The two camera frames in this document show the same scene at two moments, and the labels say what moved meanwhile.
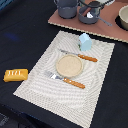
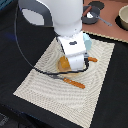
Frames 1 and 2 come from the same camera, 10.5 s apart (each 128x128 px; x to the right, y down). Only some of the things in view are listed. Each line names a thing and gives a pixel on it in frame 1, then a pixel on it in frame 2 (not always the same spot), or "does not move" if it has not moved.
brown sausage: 94,4 -> 84,14
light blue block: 85,42 does not move
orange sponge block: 16,75 -> 64,62
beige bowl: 123,14 does not move
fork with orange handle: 54,76 does not move
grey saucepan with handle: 90,14 does not move
